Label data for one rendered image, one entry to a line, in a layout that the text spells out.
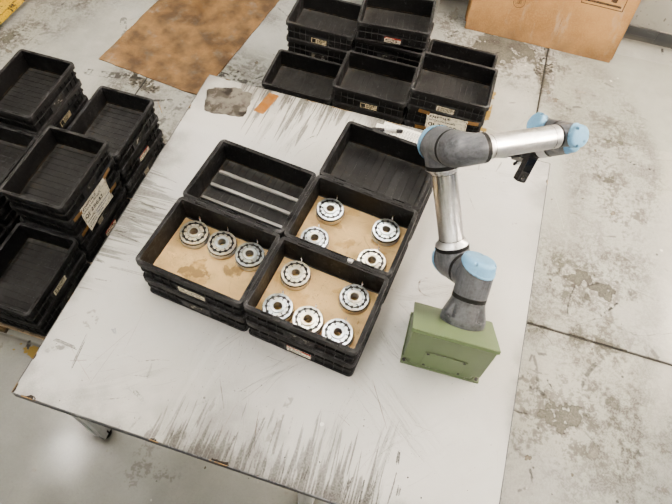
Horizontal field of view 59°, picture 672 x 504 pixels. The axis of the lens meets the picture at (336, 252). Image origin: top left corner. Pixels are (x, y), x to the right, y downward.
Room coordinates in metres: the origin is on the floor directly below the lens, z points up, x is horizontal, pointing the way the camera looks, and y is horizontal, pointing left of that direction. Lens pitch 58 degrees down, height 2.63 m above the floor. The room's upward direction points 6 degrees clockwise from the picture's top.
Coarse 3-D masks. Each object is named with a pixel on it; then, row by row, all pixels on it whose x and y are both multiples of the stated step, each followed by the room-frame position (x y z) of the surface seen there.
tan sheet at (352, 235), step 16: (352, 208) 1.31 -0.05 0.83; (304, 224) 1.22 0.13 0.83; (320, 224) 1.22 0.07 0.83; (336, 224) 1.23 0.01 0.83; (352, 224) 1.24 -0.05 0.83; (368, 224) 1.25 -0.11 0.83; (336, 240) 1.16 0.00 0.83; (352, 240) 1.17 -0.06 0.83; (368, 240) 1.17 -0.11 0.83; (400, 240) 1.19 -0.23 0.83; (352, 256) 1.10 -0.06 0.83
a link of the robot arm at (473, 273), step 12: (468, 252) 1.05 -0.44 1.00; (456, 264) 1.02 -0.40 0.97; (468, 264) 0.99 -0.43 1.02; (480, 264) 0.99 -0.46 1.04; (492, 264) 1.00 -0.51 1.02; (456, 276) 0.98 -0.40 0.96; (468, 276) 0.96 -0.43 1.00; (480, 276) 0.96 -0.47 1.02; (492, 276) 0.97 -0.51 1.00; (456, 288) 0.95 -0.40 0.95; (468, 288) 0.93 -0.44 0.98; (480, 288) 0.93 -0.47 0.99; (480, 300) 0.91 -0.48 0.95
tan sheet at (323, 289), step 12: (276, 276) 0.99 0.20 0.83; (312, 276) 1.00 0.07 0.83; (324, 276) 1.01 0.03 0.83; (276, 288) 0.94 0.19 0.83; (312, 288) 0.96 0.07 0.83; (324, 288) 0.96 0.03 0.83; (336, 288) 0.96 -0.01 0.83; (300, 300) 0.90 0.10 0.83; (312, 300) 0.91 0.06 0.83; (324, 300) 0.91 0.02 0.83; (336, 300) 0.92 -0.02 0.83; (372, 300) 0.93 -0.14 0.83; (324, 312) 0.87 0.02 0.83; (336, 312) 0.87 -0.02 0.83; (324, 324) 0.82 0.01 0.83; (360, 324) 0.84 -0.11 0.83
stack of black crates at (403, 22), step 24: (384, 0) 2.97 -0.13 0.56; (408, 0) 2.96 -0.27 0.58; (432, 0) 2.95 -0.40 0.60; (360, 24) 2.70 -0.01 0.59; (384, 24) 2.84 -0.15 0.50; (408, 24) 2.86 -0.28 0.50; (432, 24) 2.90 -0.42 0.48; (360, 48) 2.72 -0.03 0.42; (384, 48) 2.68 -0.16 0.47; (408, 48) 2.81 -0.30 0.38
